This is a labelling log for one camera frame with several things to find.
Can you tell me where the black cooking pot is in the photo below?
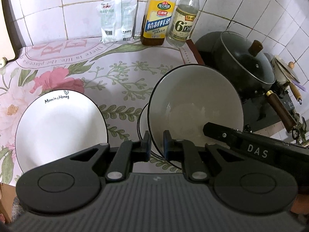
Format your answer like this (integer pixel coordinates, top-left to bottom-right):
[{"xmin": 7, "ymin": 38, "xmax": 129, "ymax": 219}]
[{"xmin": 194, "ymin": 31, "xmax": 298, "ymax": 131}]

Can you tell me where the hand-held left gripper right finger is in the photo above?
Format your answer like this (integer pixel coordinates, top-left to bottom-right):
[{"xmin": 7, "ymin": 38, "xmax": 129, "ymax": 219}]
[{"xmin": 163, "ymin": 130, "xmax": 242, "ymax": 181}]

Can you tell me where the white appliance with dark edge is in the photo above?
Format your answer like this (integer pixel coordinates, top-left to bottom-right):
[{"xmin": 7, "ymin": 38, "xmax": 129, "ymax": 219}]
[{"xmin": 0, "ymin": 0, "xmax": 27, "ymax": 64}]

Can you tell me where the metal stove fitting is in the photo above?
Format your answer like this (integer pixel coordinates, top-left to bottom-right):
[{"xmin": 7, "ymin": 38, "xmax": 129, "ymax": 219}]
[{"xmin": 291, "ymin": 116, "xmax": 309, "ymax": 148}]

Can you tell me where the yellow label cooking wine bottle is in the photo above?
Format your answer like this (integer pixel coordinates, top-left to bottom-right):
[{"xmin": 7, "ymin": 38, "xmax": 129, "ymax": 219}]
[{"xmin": 140, "ymin": 0, "xmax": 178, "ymax": 46}]

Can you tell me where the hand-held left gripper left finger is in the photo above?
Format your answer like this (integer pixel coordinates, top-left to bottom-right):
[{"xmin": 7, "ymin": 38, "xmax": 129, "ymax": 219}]
[{"xmin": 70, "ymin": 130, "xmax": 152, "ymax": 182}]

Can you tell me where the floral tablecloth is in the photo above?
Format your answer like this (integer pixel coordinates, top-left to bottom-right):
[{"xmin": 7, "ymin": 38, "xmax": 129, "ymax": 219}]
[{"xmin": 0, "ymin": 37, "xmax": 203, "ymax": 186}]

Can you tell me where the white black-rimmed bowl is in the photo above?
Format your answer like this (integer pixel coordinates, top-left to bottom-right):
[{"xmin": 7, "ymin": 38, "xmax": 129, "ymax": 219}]
[
  {"xmin": 148, "ymin": 64, "xmax": 244, "ymax": 170},
  {"xmin": 137, "ymin": 103, "xmax": 184, "ymax": 171}
]

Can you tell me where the white black-rimmed plate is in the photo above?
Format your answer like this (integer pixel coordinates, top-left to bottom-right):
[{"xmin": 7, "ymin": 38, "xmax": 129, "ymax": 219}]
[{"xmin": 15, "ymin": 89, "xmax": 109, "ymax": 174}]

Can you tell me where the black gas stove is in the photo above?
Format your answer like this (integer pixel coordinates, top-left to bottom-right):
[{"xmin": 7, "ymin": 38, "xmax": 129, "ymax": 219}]
[{"xmin": 239, "ymin": 93, "xmax": 301, "ymax": 134}]

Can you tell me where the glass pot lid wooden knob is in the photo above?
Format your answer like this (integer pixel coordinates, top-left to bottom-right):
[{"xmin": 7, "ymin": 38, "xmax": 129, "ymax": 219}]
[{"xmin": 219, "ymin": 31, "xmax": 276, "ymax": 84}]

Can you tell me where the clear vinegar bottle yellow cap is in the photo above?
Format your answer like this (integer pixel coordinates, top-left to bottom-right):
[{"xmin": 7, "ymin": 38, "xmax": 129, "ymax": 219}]
[{"xmin": 166, "ymin": 0, "xmax": 205, "ymax": 47}]

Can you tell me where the wooden handled utensil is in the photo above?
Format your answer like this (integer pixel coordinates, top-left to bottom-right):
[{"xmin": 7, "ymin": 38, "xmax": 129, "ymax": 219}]
[{"xmin": 288, "ymin": 61, "xmax": 304, "ymax": 105}]

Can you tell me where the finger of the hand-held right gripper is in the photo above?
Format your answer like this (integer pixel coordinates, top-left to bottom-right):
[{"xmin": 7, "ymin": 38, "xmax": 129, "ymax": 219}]
[{"xmin": 203, "ymin": 122, "xmax": 244, "ymax": 148}]

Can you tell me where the white plastic seasoning packet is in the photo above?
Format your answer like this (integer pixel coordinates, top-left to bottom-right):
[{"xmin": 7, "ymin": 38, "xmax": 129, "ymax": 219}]
[
  {"xmin": 121, "ymin": 0, "xmax": 139, "ymax": 41},
  {"xmin": 100, "ymin": 0, "xmax": 123, "ymax": 43}
]

